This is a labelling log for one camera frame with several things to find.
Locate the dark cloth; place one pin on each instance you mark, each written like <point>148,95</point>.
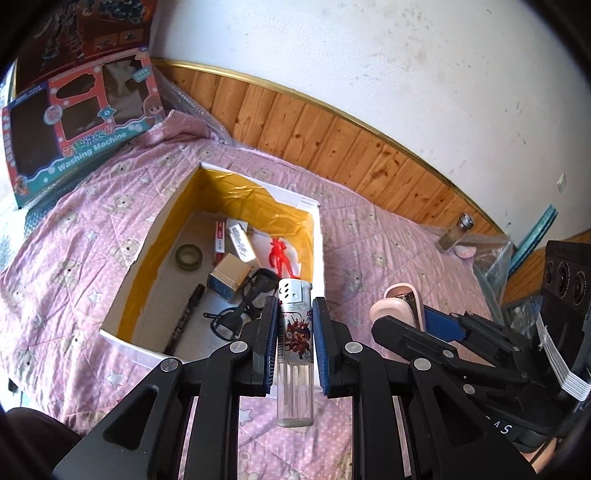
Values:
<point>32,443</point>

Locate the teal and pink toy box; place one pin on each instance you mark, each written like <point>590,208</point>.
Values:
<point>83,138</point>

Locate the clear plastic bin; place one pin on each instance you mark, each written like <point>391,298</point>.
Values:
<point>491,267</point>

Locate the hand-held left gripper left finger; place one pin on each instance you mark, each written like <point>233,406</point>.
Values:
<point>271,350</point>

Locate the green tape roll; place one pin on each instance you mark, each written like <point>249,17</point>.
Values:
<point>181,258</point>

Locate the glass jar with metal lid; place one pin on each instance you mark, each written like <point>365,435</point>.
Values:
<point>455,235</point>

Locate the person's right forearm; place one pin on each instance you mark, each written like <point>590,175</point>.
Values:
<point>540,461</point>

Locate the gold square tin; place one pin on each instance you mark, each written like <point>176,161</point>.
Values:
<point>228,274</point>

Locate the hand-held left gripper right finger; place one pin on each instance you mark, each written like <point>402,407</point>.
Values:
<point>322,350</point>

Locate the teal strip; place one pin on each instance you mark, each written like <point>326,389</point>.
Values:
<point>538,235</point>

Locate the pink round dish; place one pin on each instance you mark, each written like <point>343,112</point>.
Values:
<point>466,252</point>

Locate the black marker pen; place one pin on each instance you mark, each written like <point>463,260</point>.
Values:
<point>184,318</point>

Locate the white cardboard box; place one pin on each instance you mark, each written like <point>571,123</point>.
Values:
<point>231,194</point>

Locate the red and white small box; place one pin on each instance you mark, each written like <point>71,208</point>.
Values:
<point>219,240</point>

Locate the black eyeglasses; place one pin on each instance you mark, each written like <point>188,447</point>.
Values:
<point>226,321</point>

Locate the dark red toy box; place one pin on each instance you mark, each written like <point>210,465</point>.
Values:
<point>83,37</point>

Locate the pink small case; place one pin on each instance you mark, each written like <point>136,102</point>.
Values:
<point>392,307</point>

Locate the white wall socket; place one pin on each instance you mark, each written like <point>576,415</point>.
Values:
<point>562,183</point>

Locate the pink bear print blanket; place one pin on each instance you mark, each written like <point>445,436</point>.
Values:
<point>69,258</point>

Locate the clear bubble wrap sheet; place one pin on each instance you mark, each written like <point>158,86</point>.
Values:
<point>189,106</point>

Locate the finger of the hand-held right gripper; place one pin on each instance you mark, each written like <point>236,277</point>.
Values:
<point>443,323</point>
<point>406,337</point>

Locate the cream tissue packet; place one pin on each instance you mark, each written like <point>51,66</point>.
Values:
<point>244,247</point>

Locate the clear cartoon print lighter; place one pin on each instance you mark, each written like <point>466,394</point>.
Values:
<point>295,332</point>

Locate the red toy figure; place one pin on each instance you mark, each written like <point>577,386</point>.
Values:
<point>280,256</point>

